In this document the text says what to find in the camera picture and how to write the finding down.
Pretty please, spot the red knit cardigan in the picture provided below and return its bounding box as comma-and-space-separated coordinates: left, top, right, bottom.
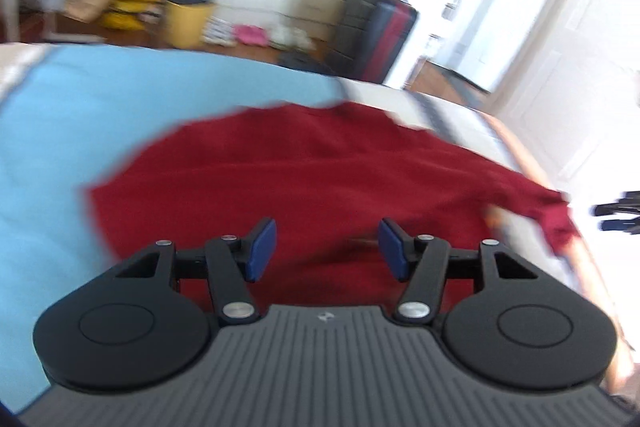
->
87, 103, 576, 306

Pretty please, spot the yellow plastic bag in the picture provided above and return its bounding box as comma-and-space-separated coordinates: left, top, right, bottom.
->
98, 0, 163, 31

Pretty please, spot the pink slippers pair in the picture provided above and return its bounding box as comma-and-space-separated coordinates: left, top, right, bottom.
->
233, 25, 269, 48

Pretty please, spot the yellow trash bin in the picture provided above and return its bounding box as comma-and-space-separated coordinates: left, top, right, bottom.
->
164, 0, 215, 49

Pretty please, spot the white sneakers pair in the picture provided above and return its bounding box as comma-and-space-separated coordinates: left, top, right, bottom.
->
202, 17, 236, 48

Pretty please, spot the grey slippers pair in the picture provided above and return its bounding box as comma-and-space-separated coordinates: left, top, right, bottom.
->
269, 25, 316, 52

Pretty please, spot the black red suitcase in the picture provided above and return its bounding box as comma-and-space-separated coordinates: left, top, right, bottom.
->
324, 0, 419, 84

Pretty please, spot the striped blue bed sheet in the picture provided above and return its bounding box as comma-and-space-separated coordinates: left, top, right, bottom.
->
0, 42, 601, 413

